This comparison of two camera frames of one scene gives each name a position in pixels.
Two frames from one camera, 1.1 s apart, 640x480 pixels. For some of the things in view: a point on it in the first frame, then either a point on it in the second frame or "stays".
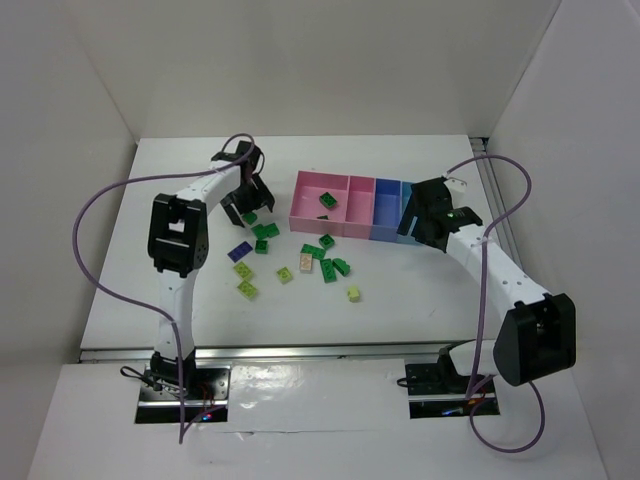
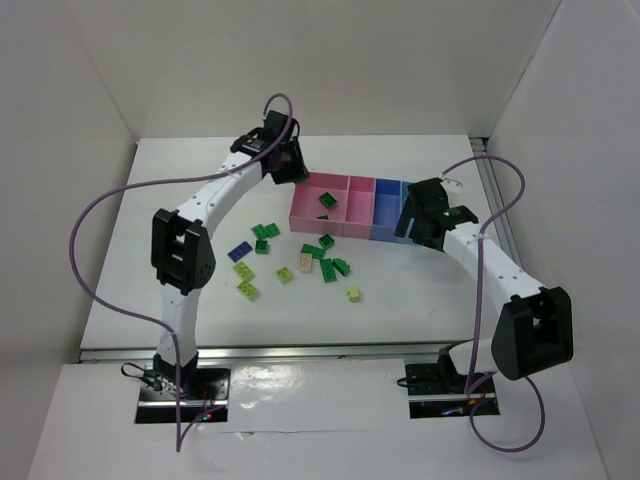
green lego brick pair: x=271 y=230 stays
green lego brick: x=328 y=200 stays
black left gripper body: x=250 y=198 to x=291 y=163
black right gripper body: x=420 y=215 stays
